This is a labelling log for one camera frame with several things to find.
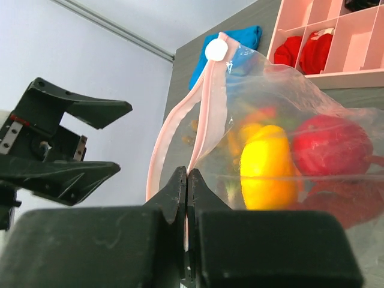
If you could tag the red toy chili pepper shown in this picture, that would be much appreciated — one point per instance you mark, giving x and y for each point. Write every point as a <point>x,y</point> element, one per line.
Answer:
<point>263,113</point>

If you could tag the clear zip top bag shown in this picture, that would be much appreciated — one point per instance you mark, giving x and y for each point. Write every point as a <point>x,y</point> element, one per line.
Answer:
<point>221,101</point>

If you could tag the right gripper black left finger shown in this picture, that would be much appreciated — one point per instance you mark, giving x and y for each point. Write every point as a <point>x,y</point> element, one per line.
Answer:
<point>122,246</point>

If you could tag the yellow toy mango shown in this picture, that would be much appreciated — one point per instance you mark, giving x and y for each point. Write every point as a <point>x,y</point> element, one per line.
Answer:
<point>267,171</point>

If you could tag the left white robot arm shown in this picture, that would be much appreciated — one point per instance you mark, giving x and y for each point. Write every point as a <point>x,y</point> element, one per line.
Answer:
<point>7,207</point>

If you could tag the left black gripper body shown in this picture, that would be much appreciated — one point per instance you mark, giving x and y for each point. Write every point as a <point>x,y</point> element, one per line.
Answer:
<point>21,141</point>

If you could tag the dark rolled sock left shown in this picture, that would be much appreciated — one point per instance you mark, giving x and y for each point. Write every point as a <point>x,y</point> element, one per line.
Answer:
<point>357,5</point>

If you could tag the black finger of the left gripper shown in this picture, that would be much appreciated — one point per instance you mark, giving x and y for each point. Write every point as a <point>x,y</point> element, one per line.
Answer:
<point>65,182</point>
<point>43,105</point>

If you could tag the blue folded cloth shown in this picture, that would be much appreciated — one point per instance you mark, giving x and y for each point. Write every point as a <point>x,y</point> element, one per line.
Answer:
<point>248,39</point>

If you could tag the red toy apple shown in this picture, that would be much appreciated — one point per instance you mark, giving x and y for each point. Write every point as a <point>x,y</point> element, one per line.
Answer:
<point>331,146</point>

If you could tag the red rolled sock right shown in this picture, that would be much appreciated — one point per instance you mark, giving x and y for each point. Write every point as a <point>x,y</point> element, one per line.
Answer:
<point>315,51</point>

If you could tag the red rolled sock left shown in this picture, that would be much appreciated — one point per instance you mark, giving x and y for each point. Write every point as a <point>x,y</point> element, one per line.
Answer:
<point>287,53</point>

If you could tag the red rolled sock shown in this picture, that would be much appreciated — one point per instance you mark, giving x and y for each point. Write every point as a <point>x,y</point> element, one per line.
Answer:
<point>315,51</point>
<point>287,53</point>

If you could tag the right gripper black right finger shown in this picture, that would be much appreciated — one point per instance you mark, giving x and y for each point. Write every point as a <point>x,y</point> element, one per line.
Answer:
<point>239,248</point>

